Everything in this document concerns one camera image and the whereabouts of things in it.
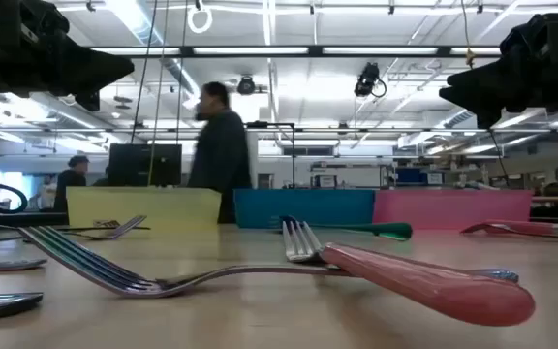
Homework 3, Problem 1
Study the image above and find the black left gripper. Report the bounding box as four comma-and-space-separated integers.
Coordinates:
0, 0, 136, 112

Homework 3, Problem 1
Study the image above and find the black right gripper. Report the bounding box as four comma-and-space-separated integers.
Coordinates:
438, 0, 558, 130

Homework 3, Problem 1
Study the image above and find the pink-handled utensil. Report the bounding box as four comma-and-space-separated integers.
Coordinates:
460, 219, 558, 242

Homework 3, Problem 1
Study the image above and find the small iridescent fork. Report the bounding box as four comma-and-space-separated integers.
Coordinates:
68, 214, 148, 242

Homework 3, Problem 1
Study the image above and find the large iridescent rainbow fork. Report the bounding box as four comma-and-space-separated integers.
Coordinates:
16, 225, 520, 300

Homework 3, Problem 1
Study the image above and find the black computer monitor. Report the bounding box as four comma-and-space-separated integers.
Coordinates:
108, 143, 183, 188

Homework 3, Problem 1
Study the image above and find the person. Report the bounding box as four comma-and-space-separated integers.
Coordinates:
35, 174, 58, 212
53, 154, 91, 213
186, 80, 253, 225

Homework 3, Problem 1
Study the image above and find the pink plastic bin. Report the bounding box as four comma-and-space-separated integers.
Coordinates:
372, 189, 535, 232

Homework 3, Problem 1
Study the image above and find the yellow plastic bin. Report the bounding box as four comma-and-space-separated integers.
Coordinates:
65, 186, 223, 232

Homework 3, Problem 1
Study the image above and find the round black ceiling fixture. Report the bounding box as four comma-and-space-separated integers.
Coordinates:
236, 75, 258, 97

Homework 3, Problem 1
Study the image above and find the blue plastic bin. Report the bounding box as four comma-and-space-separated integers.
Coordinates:
233, 188, 376, 230

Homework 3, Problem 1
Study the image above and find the yellow hanging rope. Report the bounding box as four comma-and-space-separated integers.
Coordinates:
459, 0, 477, 70

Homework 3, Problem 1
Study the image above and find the black hanging cable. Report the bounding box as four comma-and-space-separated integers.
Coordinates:
487, 126, 512, 189

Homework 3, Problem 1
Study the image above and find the white cable loop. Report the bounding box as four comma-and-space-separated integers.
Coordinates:
186, 3, 214, 35

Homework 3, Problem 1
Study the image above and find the black ceiling camera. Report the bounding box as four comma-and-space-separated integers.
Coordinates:
354, 61, 388, 99

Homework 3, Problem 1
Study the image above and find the green-handled utensil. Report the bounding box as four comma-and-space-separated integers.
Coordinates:
278, 215, 414, 242

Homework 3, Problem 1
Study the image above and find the pink-handled metal fork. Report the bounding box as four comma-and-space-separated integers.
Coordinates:
281, 216, 537, 327

